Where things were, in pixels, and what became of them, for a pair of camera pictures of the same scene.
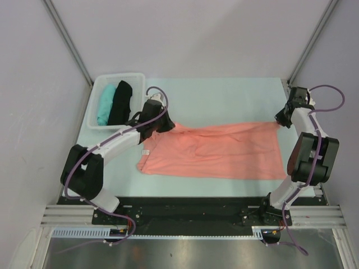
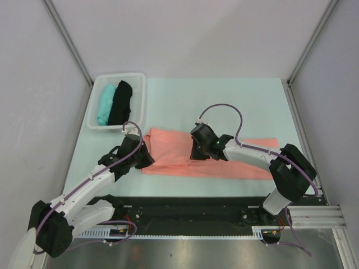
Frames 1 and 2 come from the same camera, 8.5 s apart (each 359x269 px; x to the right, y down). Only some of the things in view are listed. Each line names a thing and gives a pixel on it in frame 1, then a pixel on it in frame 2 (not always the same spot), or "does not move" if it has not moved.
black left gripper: (168, 125) to (148, 159)
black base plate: (181, 216) does not move
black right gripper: (281, 120) to (196, 155)
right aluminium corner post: (312, 42) does not move
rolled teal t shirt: (106, 96) does not move
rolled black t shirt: (120, 109) does not move
